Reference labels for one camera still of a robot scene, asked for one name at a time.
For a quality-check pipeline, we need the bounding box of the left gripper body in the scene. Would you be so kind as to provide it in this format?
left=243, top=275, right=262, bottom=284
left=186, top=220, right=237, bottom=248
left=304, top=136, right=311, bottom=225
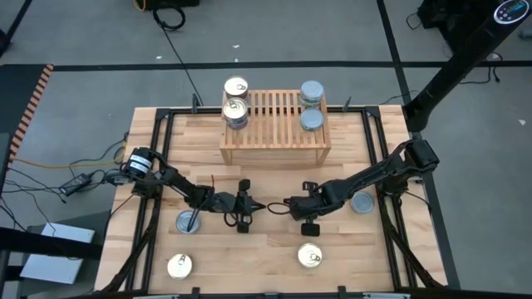
left=224, top=179, right=252, bottom=234

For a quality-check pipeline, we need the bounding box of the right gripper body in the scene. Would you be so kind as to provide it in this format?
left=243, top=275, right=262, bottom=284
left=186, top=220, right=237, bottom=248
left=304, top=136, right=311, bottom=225
left=301, top=181, right=330, bottom=238

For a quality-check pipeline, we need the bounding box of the wooden slatted shelf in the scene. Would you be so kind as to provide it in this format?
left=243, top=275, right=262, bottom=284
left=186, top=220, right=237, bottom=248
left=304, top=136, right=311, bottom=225
left=219, top=89, right=333, bottom=166

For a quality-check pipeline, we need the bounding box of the black power adapter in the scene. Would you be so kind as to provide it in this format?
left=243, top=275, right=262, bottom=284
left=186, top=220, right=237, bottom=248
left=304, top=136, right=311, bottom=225
left=59, top=172, right=93, bottom=196

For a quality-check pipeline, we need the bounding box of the white flat board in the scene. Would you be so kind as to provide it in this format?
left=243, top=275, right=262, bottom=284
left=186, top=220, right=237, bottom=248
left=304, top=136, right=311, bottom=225
left=18, top=222, right=96, bottom=286

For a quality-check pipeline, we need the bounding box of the black tower fan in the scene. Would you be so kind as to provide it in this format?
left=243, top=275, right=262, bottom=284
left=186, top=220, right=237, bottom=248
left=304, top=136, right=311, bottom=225
left=403, top=0, right=532, bottom=133

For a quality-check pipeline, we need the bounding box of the black metal beam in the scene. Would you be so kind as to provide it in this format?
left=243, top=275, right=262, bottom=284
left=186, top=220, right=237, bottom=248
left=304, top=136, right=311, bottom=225
left=0, top=226, right=105, bottom=261

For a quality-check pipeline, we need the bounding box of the black orange striped mat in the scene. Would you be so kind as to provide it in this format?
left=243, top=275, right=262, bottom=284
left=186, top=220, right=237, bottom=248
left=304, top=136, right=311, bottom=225
left=0, top=63, right=56, bottom=167

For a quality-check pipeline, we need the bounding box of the black metal table frame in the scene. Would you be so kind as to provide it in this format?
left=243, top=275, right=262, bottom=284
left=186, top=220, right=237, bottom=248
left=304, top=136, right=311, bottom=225
left=99, top=105, right=448, bottom=294

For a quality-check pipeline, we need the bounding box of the coiled black floor cable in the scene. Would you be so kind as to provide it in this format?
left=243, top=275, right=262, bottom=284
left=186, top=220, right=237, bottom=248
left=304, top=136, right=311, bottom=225
left=151, top=2, right=204, bottom=107

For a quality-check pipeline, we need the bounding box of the yellow floor cable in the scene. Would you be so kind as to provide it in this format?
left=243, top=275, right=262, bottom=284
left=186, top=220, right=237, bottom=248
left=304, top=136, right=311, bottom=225
left=10, top=140, right=128, bottom=170

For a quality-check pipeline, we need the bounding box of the black equipment with cables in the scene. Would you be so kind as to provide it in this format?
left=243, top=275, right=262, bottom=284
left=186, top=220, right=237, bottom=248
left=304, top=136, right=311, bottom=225
left=416, top=0, right=495, bottom=51

